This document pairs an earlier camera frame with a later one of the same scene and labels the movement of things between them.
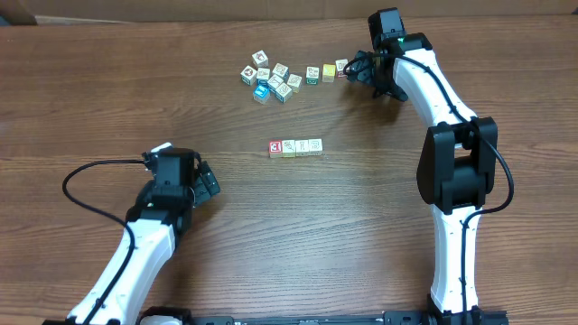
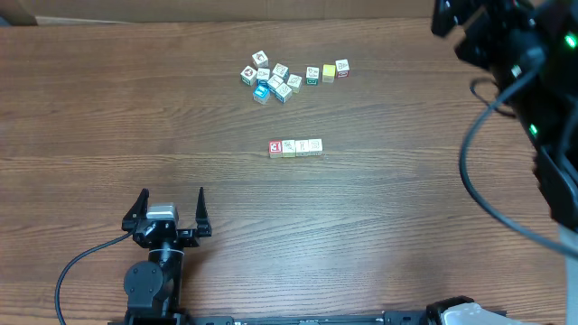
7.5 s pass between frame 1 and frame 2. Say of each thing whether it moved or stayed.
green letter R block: stayed
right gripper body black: moved
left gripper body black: moved
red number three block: stayed
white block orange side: stayed
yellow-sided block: stayed
